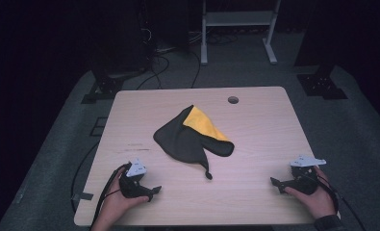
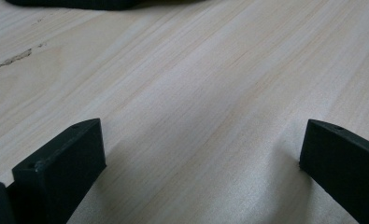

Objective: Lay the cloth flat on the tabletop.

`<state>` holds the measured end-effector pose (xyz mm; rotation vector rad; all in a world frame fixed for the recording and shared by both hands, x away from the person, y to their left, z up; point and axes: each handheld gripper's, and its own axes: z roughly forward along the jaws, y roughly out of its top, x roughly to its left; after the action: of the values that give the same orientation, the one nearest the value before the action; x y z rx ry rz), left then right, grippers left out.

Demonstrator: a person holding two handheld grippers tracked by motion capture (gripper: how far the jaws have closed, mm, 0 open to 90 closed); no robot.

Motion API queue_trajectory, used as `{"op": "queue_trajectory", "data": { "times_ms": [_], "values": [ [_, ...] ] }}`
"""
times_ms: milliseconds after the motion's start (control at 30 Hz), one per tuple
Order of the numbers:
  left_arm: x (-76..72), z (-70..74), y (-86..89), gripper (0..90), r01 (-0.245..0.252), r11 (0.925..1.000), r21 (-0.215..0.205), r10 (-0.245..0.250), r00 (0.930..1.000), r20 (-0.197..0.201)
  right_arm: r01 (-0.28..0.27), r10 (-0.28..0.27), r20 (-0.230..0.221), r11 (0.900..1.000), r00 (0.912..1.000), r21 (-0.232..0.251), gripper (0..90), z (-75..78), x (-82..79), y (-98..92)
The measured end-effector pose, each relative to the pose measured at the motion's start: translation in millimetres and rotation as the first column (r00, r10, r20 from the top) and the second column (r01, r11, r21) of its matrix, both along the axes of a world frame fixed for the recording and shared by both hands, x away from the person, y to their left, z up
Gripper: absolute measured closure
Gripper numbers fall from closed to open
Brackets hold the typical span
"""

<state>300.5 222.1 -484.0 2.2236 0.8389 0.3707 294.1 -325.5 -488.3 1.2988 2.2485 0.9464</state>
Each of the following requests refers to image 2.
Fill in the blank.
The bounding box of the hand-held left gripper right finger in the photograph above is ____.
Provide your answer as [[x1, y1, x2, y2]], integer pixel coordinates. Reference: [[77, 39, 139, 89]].
[[299, 119, 369, 224]]

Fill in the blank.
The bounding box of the yellow cloth with black edge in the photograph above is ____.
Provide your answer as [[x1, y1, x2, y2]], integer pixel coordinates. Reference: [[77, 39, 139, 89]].
[[5, 0, 205, 11]]

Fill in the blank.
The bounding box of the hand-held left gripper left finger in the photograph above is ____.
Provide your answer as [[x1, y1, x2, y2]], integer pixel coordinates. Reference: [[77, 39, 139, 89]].
[[6, 118, 107, 224]]

